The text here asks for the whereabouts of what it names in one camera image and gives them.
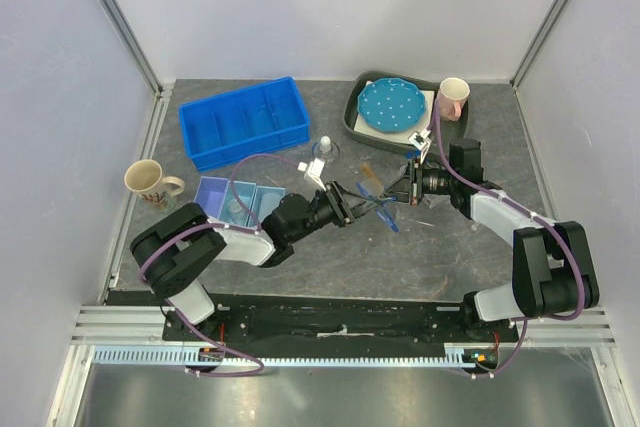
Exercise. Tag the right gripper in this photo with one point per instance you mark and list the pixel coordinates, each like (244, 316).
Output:
(414, 171)

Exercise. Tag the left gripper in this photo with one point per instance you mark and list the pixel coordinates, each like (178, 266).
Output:
(344, 213)

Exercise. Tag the clear safety goggles blue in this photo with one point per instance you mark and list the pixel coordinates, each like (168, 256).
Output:
(385, 207)

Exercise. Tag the dropper bottle white cap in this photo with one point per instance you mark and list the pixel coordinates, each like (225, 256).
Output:
(326, 150)

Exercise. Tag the small glass beaker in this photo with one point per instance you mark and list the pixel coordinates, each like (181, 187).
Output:
(235, 211)

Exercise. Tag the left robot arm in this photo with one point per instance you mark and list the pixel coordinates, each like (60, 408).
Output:
(174, 252)

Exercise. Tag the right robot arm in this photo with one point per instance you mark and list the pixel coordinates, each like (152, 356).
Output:
(552, 268)

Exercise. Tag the clear test tube rack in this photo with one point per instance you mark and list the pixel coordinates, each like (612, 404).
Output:
(432, 200)

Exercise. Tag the white square plate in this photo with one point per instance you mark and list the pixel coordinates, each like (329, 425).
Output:
(391, 109)

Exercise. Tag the grey oval tray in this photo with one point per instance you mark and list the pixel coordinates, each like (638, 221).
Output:
(350, 117)

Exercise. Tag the blue dotted plate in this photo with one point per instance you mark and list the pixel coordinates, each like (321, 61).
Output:
(391, 105)

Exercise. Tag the light blue right box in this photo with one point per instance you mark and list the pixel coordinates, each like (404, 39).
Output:
(260, 191)

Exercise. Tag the light blue box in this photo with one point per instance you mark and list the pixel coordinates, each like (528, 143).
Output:
(245, 192)
(260, 191)

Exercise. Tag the pink mug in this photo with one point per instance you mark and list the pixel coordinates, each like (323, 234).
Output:
(451, 97)

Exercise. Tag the light blue middle box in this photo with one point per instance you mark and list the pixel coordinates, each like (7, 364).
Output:
(245, 192)

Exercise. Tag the blue divided plastic bin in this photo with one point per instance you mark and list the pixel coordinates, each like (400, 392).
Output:
(226, 128)

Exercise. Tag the purple small box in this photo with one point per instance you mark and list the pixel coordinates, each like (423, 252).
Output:
(210, 195)

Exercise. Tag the beige floral mug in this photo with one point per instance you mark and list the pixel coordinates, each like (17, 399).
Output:
(146, 179)

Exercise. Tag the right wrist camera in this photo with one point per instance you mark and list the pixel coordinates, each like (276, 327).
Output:
(422, 142)

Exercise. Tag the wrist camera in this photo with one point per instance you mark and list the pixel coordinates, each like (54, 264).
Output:
(312, 172)
(422, 142)

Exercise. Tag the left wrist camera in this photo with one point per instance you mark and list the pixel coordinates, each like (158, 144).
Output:
(312, 172)

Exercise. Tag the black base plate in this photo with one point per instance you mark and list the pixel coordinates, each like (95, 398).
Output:
(331, 328)

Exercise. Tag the light blue cable duct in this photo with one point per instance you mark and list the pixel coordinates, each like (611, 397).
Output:
(196, 357)

